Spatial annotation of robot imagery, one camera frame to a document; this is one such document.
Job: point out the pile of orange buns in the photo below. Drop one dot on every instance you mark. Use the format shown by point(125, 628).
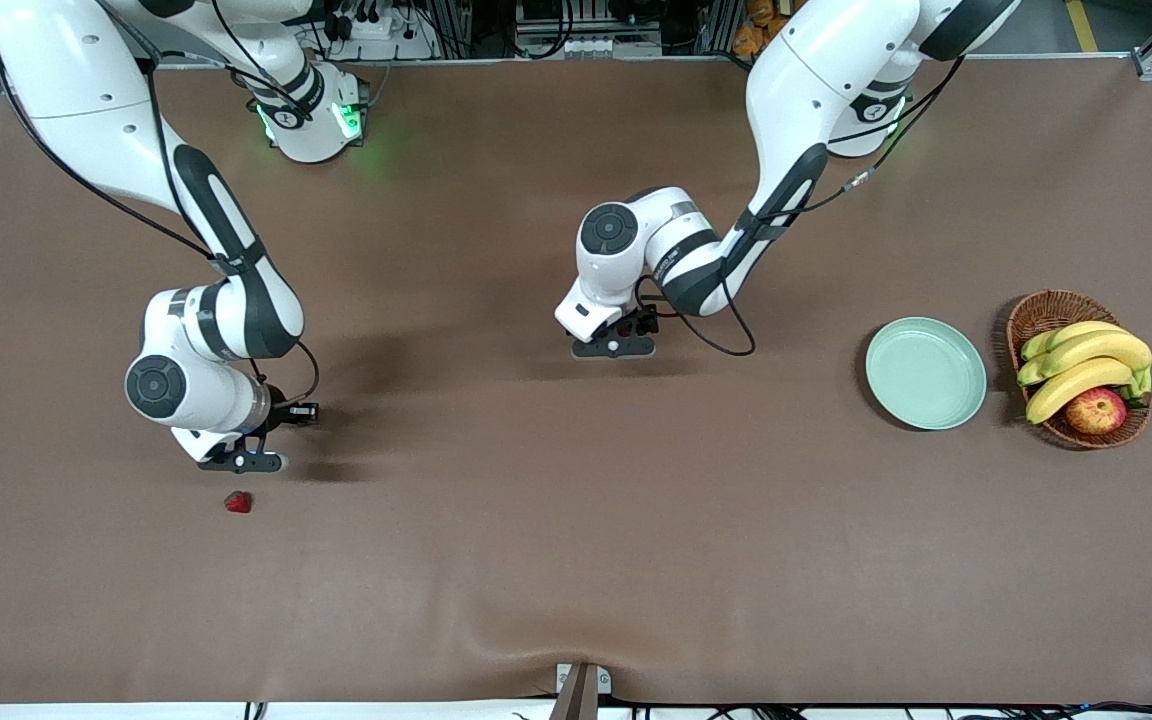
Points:
point(761, 15)

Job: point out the red yellow apple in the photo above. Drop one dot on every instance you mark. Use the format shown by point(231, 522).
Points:
point(1096, 412)

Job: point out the light green round plate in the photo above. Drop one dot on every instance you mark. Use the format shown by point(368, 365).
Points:
point(926, 373)

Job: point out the white terminal block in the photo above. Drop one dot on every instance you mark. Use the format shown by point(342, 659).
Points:
point(591, 47)

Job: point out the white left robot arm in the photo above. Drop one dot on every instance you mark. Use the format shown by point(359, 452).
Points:
point(816, 80)

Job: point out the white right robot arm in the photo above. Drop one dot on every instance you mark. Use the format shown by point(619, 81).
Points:
point(86, 90)

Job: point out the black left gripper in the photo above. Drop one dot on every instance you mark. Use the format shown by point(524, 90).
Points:
point(634, 325)

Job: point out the brown wicker basket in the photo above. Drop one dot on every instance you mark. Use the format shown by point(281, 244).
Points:
point(1041, 310)

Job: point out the brown table cover mat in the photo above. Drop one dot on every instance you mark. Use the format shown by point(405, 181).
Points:
point(576, 500)

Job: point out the white power strip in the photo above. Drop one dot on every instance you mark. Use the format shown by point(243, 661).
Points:
point(386, 32)

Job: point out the yellow banana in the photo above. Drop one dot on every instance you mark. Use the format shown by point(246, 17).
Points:
point(1029, 373)
point(1076, 385)
point(1106, 350)
point(1041, 343)

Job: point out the small metal table bracket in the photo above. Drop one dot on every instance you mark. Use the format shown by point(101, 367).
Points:
point(604, 680)

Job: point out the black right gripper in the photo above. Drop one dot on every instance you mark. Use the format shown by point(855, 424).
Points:
point(282, 412)

